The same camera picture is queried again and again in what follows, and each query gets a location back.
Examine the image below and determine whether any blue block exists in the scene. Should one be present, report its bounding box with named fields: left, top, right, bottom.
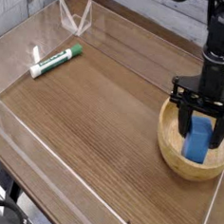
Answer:
left=181, top=116, right=213, bottom=164

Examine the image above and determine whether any brown wooden bowl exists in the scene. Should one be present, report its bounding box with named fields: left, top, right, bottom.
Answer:
left=157, top=100, right=224, bottom=182

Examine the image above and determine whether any green white marker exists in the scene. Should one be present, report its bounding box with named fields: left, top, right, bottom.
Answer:
left=29, top=44, right=83, bottom=79

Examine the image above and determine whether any clear acrylic tray wall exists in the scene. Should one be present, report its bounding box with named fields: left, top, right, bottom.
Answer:
left=0, top=0, right=224, bottom=224

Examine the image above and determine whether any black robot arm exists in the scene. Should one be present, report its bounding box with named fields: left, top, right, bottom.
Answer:
left=170, top=0, right=224, bottom=149

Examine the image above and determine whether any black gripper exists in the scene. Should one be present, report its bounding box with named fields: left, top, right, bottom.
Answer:
left=170, top=76, right=224, bottom=149

